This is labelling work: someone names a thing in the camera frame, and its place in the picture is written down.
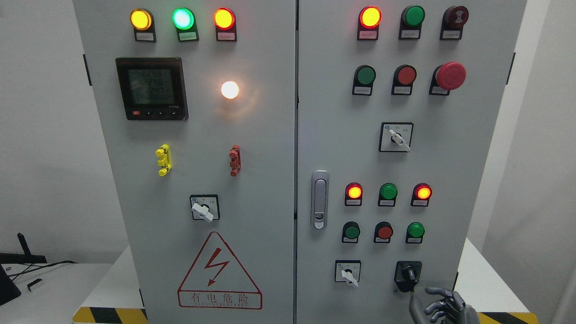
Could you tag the green push button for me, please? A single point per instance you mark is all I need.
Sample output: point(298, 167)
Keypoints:
point(350, 232)
point(363, 80)
point(415, 233)

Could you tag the red terminal connector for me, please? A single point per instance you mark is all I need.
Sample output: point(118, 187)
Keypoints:
point(235, 161)

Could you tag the red emergency stop mushroom button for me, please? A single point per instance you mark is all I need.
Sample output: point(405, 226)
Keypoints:
point(447, 77)

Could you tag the red indicator middle right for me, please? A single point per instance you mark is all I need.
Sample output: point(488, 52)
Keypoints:
point(421, 195)

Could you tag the black monitor corner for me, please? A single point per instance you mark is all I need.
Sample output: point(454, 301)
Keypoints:
point(8, 290)

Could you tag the small black white adapter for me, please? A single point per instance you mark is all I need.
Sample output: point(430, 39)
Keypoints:
point(35, 284)

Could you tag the red electrical hazard sticker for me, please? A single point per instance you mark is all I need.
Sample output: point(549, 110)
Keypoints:
point(217, 279)

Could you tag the red lit indicator top right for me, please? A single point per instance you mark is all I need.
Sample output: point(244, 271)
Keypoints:
point(368, 23)

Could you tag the red lit indicator light left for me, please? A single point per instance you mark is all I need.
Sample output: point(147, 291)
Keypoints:
point(225, 25)

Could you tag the green push button lower left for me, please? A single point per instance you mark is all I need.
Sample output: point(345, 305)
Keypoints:
point(350, 232)

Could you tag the green indicator top right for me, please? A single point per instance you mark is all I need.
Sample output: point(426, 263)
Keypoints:
point(411, 21)

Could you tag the green push button lower right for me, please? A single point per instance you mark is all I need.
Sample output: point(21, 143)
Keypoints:
point(415, 233)

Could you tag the white selector switch upper right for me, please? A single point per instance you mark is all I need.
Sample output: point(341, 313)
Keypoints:
point(395, 137)

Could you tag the white selector switch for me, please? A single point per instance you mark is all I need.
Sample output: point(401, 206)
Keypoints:
point(347, 271)
point(395, 137)

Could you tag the red push button upper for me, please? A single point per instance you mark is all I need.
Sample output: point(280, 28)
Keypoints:
point(403, 79)

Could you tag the green lit indicator light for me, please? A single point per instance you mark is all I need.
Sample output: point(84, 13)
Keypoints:
point(185, 24)

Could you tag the grey electrical control cabinet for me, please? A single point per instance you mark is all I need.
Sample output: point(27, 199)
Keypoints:
point(294, 62)

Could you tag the green indicator middle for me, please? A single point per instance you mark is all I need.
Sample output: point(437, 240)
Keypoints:
point(387, 195)

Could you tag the white selector switch left door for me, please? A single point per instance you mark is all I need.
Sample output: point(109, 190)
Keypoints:
point(205, 207)

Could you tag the white selector switch lower right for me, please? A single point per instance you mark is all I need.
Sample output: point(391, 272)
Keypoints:
point(347, 271)

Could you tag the dark red buzzer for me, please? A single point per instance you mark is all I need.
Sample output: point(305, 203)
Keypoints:
point(453, 21)

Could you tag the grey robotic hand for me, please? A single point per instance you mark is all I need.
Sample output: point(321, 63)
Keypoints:
point(451, 309)

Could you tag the red push button lower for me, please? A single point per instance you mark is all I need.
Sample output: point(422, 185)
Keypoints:
point(383, 232)

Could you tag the green push button upper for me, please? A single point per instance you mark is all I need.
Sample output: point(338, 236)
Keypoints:
point(363, 80)

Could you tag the black digital power meter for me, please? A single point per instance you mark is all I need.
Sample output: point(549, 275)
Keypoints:
point(153, 89)

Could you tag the yellow indicator light top left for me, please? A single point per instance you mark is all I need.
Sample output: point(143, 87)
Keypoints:
point(143, 24)

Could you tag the black antenna device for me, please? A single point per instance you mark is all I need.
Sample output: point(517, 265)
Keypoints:
point(25, 257)

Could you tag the white glowing lamp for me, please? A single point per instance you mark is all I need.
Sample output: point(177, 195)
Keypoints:
point(230, 90)

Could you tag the black rotary knob switch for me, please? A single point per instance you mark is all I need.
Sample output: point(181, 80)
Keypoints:
point(407, 274)

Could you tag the silver door latch handle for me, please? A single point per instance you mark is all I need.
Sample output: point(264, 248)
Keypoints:
point(319, 198)

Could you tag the yellow terminal connector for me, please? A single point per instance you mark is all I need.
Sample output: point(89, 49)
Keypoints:
point(163, 160)

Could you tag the red lit indicator middle left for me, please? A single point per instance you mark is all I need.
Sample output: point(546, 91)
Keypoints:
point(353, 194)

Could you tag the red push button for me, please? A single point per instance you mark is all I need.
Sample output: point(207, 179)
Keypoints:
point(403, 79)
point(383, 232)

